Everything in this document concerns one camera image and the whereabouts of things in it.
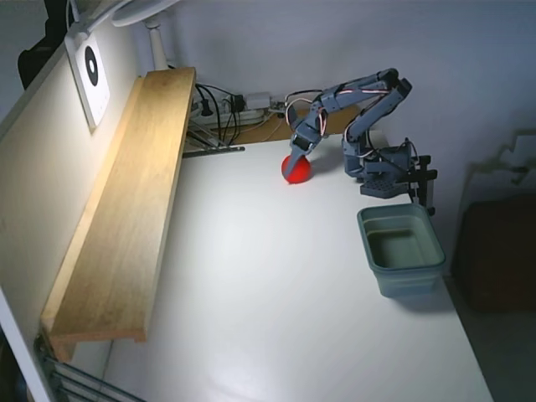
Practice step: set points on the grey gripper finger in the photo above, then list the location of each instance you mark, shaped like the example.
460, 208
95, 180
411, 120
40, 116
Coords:
294, 161

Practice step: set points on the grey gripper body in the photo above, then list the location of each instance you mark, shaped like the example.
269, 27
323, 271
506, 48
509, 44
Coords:
301, 144

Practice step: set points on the red ball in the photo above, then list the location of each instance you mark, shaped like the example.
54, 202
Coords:
302, 172

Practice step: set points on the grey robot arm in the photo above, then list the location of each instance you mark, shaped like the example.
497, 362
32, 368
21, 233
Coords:
368, 90

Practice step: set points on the grey plastic container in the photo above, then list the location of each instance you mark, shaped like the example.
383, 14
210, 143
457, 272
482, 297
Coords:
402, 251

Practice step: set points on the small circuit board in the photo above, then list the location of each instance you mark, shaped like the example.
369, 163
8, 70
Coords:
277, 106

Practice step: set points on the white power adapter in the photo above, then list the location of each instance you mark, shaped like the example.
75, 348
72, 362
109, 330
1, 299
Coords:
257, 99

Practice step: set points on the white power strip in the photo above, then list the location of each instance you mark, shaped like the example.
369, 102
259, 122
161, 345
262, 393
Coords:
247, 114

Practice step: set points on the black power adapter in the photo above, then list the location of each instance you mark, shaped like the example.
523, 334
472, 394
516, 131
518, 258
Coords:
238, 102

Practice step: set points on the black table clamp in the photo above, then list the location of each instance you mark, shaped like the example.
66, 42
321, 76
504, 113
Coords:
423, 180

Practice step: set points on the long wooden shelf board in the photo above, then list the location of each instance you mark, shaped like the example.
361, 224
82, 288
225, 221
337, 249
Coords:
125, 209

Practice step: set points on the white desk lamp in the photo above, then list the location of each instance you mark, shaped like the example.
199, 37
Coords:
157, 37

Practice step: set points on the white device with black circle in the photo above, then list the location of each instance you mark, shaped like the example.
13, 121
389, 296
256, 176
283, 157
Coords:
90, 79

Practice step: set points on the dark brown case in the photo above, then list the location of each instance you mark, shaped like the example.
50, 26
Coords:
498, 255

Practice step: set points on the metal shelf bracket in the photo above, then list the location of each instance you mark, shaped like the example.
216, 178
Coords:
209, 144

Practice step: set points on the grey robot base mount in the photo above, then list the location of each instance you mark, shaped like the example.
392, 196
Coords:
387, 169

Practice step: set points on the metal frame rails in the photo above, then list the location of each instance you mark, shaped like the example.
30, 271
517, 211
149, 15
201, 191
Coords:
75, 377

